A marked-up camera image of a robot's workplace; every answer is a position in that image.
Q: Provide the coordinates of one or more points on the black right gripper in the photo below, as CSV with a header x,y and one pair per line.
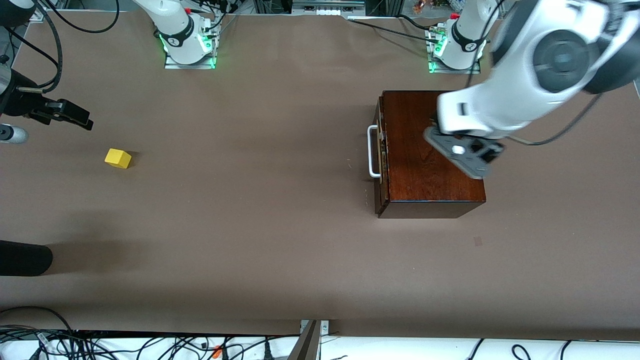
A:
x,y
17,100

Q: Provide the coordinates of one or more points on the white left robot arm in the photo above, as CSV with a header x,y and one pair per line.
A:
x,y
525,95

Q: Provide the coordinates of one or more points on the dark brown wooden cabinet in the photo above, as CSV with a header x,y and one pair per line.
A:
x,y
420,185

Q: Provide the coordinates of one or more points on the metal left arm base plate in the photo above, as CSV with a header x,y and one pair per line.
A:
x,y
460,71

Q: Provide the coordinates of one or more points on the yellow block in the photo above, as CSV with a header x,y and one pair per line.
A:
x,y
118,158

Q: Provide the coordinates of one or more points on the black ribbed cylinder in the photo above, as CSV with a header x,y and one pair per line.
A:
x,y
25,258

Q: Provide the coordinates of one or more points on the white power strip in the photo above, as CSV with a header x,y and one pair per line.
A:
x,y
327,11

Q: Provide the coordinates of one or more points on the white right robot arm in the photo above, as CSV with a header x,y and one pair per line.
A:
x,y
177,25

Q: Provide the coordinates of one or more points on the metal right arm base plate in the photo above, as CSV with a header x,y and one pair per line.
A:
x,y
190,66

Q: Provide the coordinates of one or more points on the dark camera mount post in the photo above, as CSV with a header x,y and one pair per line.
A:
x,y
306,345

